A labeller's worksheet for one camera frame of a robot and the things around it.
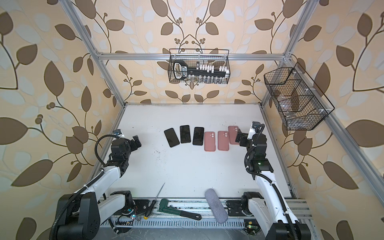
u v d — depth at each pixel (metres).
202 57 0.91
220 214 0.69
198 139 0.99
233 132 1.05
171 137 1.01
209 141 1.00
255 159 0.60
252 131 0.69
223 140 1.00
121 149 0.67
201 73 0.83
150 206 0.74
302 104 0.72
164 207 0.74
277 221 0.40
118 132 0.75
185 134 1.06
